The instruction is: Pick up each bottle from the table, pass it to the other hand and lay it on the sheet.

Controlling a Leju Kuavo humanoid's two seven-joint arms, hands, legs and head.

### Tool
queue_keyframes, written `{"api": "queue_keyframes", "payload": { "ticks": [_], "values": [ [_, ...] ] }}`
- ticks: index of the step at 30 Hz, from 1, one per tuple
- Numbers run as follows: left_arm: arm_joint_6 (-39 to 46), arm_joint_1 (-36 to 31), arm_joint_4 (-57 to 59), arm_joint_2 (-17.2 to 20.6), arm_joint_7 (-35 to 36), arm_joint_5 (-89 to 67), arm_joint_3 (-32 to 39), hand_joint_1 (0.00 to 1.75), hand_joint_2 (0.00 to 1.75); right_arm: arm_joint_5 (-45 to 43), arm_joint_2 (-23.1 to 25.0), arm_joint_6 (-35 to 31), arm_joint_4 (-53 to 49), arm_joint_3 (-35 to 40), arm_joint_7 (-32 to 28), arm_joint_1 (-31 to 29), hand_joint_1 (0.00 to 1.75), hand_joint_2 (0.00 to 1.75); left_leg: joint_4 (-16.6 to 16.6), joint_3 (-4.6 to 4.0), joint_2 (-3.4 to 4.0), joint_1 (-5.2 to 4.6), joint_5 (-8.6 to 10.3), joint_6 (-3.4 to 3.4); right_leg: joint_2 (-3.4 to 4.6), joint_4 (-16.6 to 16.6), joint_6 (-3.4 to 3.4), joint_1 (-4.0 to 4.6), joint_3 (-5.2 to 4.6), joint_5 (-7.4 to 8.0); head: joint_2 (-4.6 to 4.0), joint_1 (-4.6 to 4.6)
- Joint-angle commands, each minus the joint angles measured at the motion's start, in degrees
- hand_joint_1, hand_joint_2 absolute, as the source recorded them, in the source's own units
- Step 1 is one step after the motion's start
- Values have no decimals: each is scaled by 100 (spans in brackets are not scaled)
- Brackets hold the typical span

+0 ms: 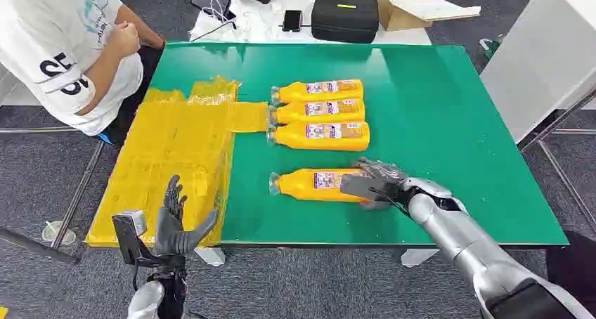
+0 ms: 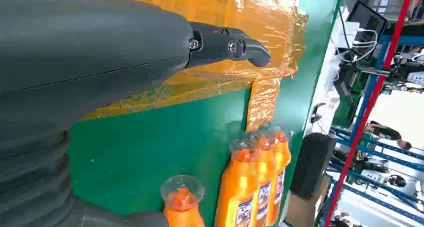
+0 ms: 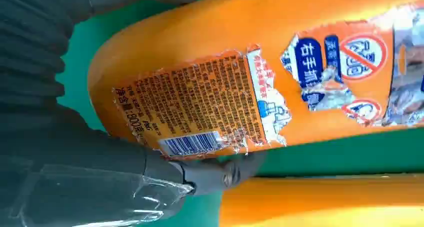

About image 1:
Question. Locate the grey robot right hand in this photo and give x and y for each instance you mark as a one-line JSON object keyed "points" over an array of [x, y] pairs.
{"points": [[368, 186]]}

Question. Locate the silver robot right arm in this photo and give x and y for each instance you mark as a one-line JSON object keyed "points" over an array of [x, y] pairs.
{"points": [[465, 247]]}

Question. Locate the white back table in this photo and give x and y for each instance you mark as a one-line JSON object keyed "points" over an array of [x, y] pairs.
{"points": [[265, 26]]}

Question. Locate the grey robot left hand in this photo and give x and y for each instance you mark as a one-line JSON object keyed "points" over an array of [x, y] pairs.
{"points": [[170, 235]]}

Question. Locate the green table mat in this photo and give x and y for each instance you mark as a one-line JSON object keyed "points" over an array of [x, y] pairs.
{"points": [[442, 121]]}

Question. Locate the orange drink bottle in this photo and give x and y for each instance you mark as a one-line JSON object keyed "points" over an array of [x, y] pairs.
{"points": [[298, 185], [291, 137], [298, 92], [293, 114]]}

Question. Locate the metal chair frame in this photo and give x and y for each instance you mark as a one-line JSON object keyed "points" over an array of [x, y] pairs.
{"points": [[77, 191]]}

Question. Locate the white side table top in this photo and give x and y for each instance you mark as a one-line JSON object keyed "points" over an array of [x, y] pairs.
{"points": [[540, 61]]}

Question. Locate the pale flat board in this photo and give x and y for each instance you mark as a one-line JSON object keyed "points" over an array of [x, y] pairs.
{"points": [[433, 6]]}

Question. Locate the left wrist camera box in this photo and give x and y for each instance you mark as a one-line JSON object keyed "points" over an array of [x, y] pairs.
{"points": [[128, 231]]}

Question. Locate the metal side table frame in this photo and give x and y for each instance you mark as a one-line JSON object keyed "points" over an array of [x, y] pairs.
{"points": [[558, 168]]}

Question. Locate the black zip case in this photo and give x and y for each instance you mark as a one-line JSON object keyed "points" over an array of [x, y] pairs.
{"points": [[344, 21]]}

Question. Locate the white table foot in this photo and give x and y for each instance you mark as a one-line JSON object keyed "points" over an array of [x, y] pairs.
{"points": [[210, 256], [419, 257]]}

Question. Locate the open cardboard box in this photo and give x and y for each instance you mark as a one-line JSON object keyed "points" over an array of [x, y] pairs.
{"points": [[396, 16]]}

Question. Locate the person's right hand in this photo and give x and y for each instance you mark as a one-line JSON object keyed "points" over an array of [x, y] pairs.
{"points": [[123, 38]]}

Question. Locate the clear plastic cup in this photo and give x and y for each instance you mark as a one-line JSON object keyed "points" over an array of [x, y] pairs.
{"points": [[58, 233]]}

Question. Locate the green white floor object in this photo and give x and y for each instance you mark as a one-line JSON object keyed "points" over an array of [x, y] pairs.
{"points": [[491, 47]]}

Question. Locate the black smartphone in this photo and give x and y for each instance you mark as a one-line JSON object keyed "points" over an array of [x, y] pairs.
{"points": [[292, 20]]}

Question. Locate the yellow plastic sheet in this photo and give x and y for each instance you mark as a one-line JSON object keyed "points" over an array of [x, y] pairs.
{"points": [[172, 144]]}

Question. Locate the person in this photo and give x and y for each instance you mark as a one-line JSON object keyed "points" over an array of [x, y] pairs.
{"points": [[46, 33]]}

